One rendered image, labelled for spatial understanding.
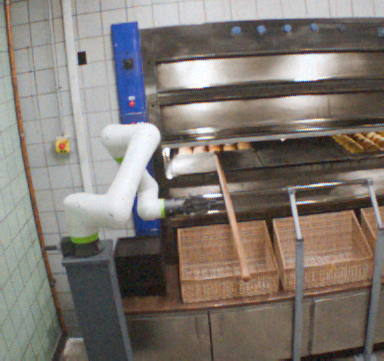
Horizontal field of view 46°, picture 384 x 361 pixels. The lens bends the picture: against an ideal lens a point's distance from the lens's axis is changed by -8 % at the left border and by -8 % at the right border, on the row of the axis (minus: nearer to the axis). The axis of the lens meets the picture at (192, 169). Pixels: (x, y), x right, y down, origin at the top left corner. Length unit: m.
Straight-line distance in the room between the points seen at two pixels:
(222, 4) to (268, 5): 0.27
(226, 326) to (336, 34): 1.87
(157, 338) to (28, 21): 2.06
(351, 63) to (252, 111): 0.71
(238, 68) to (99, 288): 1.54
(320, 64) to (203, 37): 0.73
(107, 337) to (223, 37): 1.79
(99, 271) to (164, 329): 0.93
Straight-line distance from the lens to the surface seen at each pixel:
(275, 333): 2.89
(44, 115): 3.02
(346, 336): 3.06
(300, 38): 2.95
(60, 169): 3.07
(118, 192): 1.89
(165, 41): 2.87
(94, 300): 2.07
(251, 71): 2.88
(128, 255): 2.76
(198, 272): 3.06
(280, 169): 3.02
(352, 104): 3.06
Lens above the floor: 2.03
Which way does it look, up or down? 16 degrees down
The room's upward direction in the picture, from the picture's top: 5 degrees counter-clockwise
